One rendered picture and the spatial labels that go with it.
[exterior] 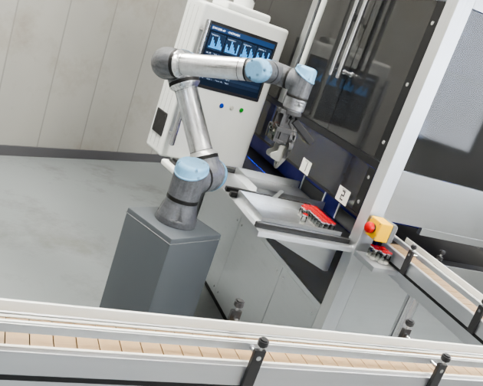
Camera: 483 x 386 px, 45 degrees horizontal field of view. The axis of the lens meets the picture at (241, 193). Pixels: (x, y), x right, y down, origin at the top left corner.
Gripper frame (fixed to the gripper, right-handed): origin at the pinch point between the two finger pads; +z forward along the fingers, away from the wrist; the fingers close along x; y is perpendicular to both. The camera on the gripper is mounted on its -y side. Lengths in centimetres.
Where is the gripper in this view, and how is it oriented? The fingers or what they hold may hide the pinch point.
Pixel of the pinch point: (277, 165)
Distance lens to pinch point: 204.4
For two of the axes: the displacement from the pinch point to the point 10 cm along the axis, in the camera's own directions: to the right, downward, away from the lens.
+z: -3.2, 9.1, 2.7
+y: -8.9, -1.8, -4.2
